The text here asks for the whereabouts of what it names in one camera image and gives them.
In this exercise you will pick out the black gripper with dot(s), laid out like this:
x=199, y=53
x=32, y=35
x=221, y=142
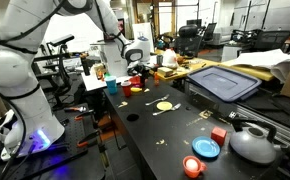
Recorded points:
x=138, y=69

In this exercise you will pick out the yellow banana toy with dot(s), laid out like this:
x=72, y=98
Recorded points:
x=136, y=89

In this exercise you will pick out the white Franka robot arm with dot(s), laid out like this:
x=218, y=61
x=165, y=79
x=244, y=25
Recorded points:
x=15, y=76

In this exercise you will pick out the cream round toy plate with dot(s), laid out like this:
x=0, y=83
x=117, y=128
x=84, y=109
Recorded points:
x=164, y=106

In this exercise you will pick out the silver toy fork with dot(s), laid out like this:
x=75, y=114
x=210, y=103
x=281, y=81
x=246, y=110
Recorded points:
x=166, y=110

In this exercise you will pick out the blue toy plate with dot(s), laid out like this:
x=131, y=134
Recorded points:
x=205, y=147

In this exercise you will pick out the white egg toy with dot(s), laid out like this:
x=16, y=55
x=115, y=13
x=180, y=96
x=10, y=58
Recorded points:
x=192, y=164

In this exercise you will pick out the grey toy teapot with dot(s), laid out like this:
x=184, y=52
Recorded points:
x=251, y=146

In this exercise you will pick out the red plastic bowl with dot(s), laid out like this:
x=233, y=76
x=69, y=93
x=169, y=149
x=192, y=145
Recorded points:
x=134, y=80

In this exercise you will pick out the orange squeeze bottle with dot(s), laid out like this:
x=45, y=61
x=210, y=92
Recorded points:
x=156, y=80

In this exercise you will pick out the tan flat box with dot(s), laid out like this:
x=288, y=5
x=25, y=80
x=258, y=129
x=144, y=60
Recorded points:
x=165, y=71

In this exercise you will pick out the blue plastic cup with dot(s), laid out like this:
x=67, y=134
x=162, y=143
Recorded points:
x=111, y=86

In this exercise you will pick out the white sketch board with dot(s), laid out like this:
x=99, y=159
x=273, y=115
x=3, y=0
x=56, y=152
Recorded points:
x=144, y=31

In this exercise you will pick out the white sheet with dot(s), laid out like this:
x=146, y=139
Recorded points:
x=93, y=82

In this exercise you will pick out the wooden side table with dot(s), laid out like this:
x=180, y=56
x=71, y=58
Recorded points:
x=198, y=65

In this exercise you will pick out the black office chair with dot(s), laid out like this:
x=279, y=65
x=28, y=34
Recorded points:
x=188, y=36

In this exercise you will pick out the orange box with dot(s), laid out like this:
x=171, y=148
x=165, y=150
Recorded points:
x=105, y=128

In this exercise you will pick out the dark blue bin lid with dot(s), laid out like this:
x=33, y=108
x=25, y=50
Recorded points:
x=223, y=83

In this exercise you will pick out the red cube block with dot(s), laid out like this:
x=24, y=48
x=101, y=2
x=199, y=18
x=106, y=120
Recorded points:
x=218, y=136

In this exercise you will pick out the stack of white papers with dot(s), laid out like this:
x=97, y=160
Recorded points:
x=271, y=61

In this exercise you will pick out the black mesh chair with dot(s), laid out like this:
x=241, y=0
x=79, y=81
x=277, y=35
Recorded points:
x=271, y=39

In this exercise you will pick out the black camera on stand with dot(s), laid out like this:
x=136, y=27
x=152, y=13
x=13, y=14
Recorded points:
x=61, y=40

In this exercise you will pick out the grey metal frame table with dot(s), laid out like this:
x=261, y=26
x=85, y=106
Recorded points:
x=268, y=113

